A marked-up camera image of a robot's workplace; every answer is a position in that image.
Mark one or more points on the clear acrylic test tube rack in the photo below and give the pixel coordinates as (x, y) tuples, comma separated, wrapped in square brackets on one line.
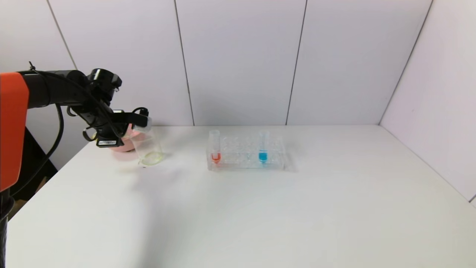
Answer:
[(241, 156)]

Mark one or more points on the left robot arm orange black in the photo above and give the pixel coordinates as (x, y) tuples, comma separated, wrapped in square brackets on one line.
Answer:
[(15, 123)]

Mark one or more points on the test tube with yellow pigment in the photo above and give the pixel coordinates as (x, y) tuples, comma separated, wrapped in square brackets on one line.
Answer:
[(145, 124)]

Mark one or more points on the pink plastic bowl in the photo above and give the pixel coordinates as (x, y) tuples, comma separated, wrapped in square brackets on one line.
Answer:
[(124, 143)]

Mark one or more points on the clear glass beaker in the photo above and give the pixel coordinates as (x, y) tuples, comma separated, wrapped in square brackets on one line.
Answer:
[(149, 150)]

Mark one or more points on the test tube with blue pigment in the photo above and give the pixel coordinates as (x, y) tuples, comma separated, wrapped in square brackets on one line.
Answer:
[(263, 156)]

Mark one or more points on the test tube with red pigment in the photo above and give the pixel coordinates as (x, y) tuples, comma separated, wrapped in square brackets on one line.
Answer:
[(216, 156)]

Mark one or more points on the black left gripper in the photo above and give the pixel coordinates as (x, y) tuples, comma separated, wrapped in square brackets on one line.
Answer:
[(108, 140)]

